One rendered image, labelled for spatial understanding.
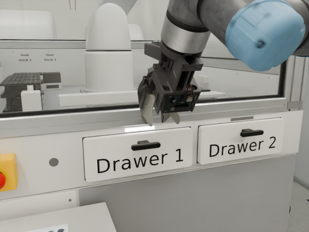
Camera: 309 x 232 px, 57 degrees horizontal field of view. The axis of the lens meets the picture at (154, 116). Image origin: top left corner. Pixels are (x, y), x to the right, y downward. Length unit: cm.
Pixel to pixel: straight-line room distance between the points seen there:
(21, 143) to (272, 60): 55
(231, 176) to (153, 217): 27
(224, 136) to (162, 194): 24
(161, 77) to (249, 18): 22
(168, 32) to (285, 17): 18
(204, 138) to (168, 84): 35
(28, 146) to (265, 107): 67
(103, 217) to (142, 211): 16
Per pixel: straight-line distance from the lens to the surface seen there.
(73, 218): 71
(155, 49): 52
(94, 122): 71
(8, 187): 70
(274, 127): 94
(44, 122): 69
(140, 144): 69
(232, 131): 84
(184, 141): 77
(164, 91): 47
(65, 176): 74
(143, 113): 58
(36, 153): 72
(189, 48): 44
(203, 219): 94
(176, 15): 42
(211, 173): 88
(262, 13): 33
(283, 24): 33
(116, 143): 71
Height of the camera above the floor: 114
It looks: 13 degrees down
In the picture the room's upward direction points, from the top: straight up
